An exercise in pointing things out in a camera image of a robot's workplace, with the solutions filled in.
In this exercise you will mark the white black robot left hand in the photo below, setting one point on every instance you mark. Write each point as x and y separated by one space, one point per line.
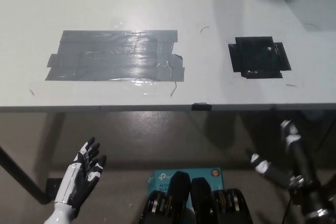
78 179

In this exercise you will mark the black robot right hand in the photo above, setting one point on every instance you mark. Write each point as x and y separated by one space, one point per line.
305 179

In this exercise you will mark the teal router box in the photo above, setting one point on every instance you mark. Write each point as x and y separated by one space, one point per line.
160 179

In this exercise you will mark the black tape square patch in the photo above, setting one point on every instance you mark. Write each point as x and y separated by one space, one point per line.
258 56

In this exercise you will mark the grey duct tape patch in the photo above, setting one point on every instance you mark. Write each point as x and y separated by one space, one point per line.
113 56

